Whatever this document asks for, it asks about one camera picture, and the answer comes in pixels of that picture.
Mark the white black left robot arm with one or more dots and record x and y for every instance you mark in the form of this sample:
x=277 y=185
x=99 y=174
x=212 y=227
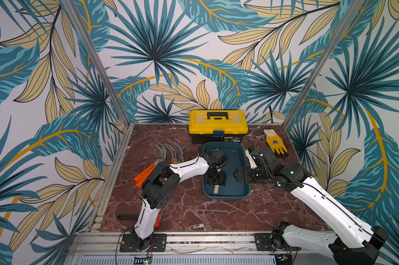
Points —
x=160 y=186

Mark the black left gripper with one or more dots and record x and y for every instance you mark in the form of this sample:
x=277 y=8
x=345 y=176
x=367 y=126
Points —
x=221 y=181

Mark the red black clamp tool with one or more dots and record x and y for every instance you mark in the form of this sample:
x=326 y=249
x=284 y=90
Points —
x=157 y=222

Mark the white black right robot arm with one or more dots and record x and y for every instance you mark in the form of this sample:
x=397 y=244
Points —
x=350 y=241

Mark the wooden handle sickle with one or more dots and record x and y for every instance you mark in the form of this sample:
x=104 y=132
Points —
x=172 y=151
x=216 y=189
x=180 y=157

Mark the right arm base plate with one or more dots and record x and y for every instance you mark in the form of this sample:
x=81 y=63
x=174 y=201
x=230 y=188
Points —
x=272 y=243

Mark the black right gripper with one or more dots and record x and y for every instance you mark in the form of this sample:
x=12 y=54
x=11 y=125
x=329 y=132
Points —
x=241 y=174

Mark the yellow black toolbox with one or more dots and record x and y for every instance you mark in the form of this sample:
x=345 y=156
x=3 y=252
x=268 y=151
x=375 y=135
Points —
x=217 y=125

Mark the teal plastic tray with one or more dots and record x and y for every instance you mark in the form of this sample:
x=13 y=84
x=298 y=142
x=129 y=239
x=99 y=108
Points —
x=232 y=190

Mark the yellow white work glove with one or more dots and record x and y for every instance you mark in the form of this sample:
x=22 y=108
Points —
x=275 y=143

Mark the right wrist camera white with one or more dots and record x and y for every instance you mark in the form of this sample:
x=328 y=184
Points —
x=250 y=159

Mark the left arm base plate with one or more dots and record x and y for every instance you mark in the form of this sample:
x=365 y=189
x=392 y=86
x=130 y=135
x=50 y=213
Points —
x=132 y=243

